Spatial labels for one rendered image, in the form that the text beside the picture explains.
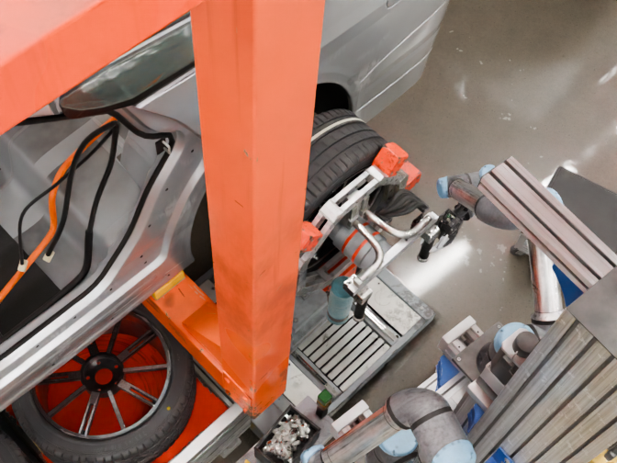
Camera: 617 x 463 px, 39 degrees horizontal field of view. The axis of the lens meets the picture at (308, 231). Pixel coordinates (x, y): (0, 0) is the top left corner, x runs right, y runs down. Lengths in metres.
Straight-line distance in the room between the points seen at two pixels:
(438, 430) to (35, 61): 1.44
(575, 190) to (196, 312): 1.81
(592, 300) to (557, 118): 2.93
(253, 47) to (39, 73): 0.38
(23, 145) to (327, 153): 1.06
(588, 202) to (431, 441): 2.02
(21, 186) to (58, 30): 2.21
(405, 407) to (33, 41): 1.45
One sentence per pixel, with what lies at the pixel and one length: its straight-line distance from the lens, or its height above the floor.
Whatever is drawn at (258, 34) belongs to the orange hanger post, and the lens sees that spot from 1.36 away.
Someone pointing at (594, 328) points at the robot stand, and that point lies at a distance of 1.76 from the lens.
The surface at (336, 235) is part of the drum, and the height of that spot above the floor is 0.89.
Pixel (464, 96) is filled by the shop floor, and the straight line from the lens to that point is 4.60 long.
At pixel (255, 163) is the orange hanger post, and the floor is 2.17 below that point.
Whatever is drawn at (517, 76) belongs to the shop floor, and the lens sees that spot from 4.76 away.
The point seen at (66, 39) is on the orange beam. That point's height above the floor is 2.71.
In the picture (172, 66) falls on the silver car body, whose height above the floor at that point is 1.74.
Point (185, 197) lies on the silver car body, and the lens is 2.76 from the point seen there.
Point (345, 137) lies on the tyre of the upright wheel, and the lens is 2.93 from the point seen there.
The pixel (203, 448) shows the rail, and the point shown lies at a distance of 3.28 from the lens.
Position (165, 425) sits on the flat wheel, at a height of 0.50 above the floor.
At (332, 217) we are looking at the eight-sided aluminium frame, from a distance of 2.81.
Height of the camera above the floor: 3.54
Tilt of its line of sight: 61 degrees down
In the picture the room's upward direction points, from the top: 7 degrees clockwise
